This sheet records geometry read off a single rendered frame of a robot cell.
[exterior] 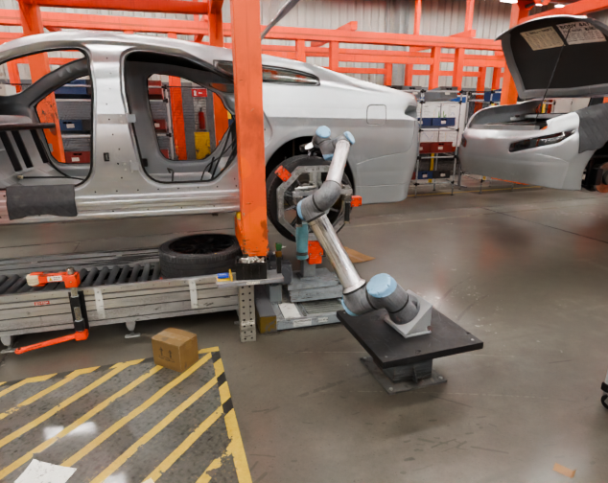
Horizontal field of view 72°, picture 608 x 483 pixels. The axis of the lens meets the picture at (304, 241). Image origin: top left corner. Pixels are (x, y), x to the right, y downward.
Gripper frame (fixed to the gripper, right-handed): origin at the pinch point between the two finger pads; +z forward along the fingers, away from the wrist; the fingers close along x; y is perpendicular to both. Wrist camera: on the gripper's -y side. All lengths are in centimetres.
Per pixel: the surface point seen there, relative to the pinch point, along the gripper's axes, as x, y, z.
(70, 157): 154, -252, 338
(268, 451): -174, -60, -73
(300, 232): -58, -14, -1
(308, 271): -81, -2, 42
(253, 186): -28, -45, -18
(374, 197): -25, 64, 39
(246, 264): -79, -55, -13
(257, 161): -14, -42, -25
